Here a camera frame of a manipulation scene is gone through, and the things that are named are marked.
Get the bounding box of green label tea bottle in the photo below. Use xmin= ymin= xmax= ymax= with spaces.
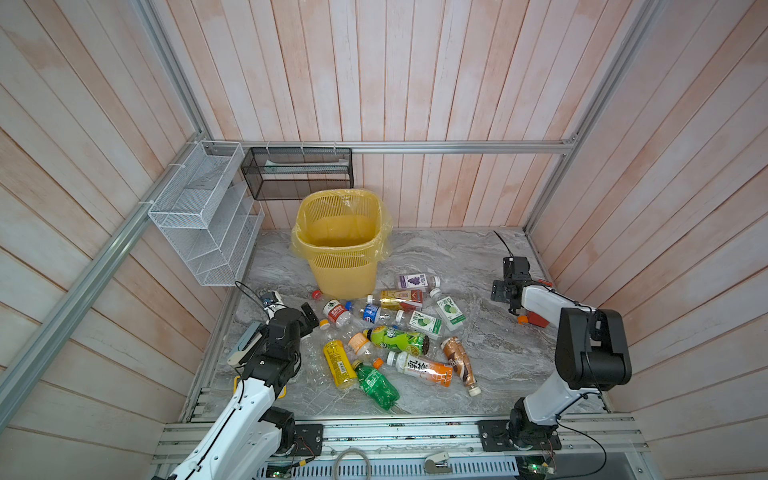
xmin=363 ymin=326 xmax=430 ymax=356

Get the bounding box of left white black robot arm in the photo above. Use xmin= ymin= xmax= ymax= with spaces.
xmin=168 ymin=293 xmax=319 ymax=479

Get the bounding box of red label water bottle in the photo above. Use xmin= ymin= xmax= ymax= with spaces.
xmin=312 ymin=290 xmax=352 ymax=328

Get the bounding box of orange juice bottle white cap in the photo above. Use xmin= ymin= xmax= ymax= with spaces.
xmin=386 ymin=352 xmax=453 ymax=388

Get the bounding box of green soda bottle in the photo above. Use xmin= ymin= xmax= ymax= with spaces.
xmin=351 ymin=359 xmax=400 ymax=410

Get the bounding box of orange label clear bottle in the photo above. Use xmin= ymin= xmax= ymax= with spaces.
xmin=348 ymin=332 xmax=384 ymax=370

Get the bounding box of gold red energy drink bottle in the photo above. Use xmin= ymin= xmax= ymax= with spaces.
xmin=366 ymin=289 xmax=424 ymax=311

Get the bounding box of white wire mesh shelf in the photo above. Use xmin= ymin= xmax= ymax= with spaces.
xmin=149 ymin=141 xmax=264 ymax=287

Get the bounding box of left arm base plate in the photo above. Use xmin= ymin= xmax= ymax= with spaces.
xmin=274 ymin=423 xmax=324 ymax=457

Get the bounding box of lime label bottle right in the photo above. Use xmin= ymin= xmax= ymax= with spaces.
xmin=429 ymin=288 xmax=467 ymax=331

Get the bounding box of coiled grey cable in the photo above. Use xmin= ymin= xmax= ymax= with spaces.
xmin=331 ymin=448 xmax=374 ymax=480

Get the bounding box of blue white stapler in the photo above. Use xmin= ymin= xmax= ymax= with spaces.
xmin=227 ymin=322 xmax=265 ymax=368

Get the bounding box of brown milk tea bottle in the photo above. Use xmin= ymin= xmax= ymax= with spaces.
xmin=441 ymin=336 xmax=482 ymax=397

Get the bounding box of lime label bottle left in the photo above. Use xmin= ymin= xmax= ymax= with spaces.
xmin=395 ymin=310 xmax=442 ymax=340

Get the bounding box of lime label bottle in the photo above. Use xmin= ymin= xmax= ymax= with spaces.
xmin=429 ymin=288 xmax=467 ymax=331
xmin=395 ymin=310 xmax=442 ymax=340

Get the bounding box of red tape dispenser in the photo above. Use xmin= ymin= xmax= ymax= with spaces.
xmin=521 ymin=281 xmax=559 ymax=328

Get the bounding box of purple grape juice bottle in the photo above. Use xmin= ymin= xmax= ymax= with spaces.
xmin=397 ymin=273 xmax=441 ymax=293

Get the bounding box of yellow plastic bin liner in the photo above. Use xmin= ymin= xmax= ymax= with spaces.
xmin=291 ymin=189 xmax=393 ymax=268

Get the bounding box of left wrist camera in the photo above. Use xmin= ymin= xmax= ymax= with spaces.
xmin=258 ymin=291 xmax=286 ymax=320

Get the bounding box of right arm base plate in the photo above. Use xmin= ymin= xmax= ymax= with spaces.
xmin=476 ymin=419 xmax=562 ymax=452

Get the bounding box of yellow ribbed waste bin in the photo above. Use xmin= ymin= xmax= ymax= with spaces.
xmin=291 ymin=189 xmax=392 ymax=299

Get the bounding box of grey stapler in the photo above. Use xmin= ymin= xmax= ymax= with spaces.
xmin=424 ymin=451 xmax=453 ymax=475

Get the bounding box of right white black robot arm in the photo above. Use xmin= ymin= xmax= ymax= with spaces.
xmin=491 ymin=255 xmax=632 ymax=450

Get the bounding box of blue label pepsi bottle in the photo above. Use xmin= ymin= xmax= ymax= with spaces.
xmin=345 ymin=300 xmax=399 ymax=325

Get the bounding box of black wire mesh basket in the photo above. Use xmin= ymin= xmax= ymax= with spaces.
xmin=241 ymin=146 xmax=354 ymax=201

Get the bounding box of clear water bottle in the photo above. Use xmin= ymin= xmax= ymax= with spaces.
xmin=297 ymin=336 xmax=332 ymax=395

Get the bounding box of yellow label tea bottle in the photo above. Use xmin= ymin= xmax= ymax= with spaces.
xmin=319 ymin=319 xmax=357 ymax=390

